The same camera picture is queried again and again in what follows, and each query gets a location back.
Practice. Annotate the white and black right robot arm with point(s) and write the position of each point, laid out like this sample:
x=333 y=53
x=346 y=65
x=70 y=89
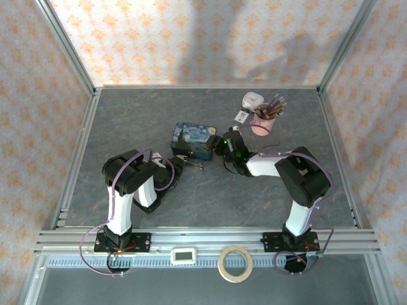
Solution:
x=299 y=219

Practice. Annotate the pink cup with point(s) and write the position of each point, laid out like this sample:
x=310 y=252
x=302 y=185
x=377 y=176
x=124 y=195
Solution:
x=262 y=125

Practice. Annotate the starry night tin box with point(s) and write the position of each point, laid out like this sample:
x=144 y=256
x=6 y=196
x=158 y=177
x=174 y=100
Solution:
x=192 y=139

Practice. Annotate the small silver padlock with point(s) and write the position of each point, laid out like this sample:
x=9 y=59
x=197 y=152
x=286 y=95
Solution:
x=199 y=165

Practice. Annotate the coloured pencil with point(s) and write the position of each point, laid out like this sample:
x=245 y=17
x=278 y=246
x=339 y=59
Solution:
x=278 y=103
x=281 y=110
x=274 y=101
x=280 y=106

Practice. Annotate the small white clock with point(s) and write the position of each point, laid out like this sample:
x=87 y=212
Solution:
x=251 y=99

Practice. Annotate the small white card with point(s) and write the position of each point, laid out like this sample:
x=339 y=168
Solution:
x=241 y=116

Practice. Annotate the beige tape roll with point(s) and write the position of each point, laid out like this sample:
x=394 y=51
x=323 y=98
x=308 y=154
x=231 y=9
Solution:
x=222 y=254

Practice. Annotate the aluminium frame post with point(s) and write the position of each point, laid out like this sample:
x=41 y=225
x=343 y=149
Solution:
x=346 y=44
x=66 y=51

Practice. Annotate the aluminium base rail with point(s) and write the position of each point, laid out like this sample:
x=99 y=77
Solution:
x=206 y=238

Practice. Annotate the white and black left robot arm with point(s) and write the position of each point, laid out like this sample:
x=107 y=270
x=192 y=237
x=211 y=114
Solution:
x=119 y=209

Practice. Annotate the aluminium side rail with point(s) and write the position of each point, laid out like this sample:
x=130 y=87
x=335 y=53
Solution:
x=337 y=152
x=79 y=159

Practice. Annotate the white digital display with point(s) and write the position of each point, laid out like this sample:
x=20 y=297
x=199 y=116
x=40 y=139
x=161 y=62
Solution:
x=183 y=255

